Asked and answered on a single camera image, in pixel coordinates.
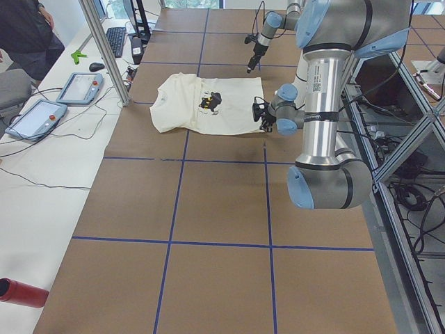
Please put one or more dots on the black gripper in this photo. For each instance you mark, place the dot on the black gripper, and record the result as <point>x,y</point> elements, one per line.
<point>257,51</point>
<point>268,119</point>

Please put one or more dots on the cream long-sleeve cat shirt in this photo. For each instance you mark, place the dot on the cream long-sleeve cat shirt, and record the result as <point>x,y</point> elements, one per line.
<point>207,106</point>

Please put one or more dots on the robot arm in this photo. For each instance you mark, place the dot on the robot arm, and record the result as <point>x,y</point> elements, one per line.
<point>273,22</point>
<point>327,174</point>

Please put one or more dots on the person in dark clothes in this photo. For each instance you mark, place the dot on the person in dark clothes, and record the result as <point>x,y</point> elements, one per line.
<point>27,37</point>

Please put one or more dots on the black keyboard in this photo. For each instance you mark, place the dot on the black keyboard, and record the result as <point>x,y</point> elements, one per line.
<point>116,39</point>

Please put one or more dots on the brown paper table cover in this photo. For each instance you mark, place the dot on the brown paper table cover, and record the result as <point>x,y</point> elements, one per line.
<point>189,233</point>

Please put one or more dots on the black computer mouse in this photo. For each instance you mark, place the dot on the black computer mouse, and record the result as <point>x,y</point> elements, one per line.
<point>94,67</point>

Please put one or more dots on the teach pendant far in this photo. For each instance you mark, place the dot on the teach pendant far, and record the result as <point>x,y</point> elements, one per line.
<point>80,88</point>

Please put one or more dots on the teach pendant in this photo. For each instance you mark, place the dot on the teach pendant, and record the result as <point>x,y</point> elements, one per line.
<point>80,88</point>
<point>37,121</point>

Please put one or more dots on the green plastic tool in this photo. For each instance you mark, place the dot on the green plastic tool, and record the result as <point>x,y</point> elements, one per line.
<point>77,55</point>

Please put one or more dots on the teach pendant near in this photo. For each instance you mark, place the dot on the teach pendant near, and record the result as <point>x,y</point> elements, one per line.
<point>37,121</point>

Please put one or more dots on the grey office chair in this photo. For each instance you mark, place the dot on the grey office chair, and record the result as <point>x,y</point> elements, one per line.
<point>15,91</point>

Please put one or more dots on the red water bottle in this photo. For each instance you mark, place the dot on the red water bottle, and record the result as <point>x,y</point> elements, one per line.
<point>19,293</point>

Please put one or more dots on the aluminium frame side rack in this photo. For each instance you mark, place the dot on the aluminium frame side rack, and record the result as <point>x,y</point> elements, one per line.
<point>400,132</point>

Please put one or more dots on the aluminium frame post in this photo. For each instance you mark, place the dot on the aluminium frame post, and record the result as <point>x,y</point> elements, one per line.
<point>104,48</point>

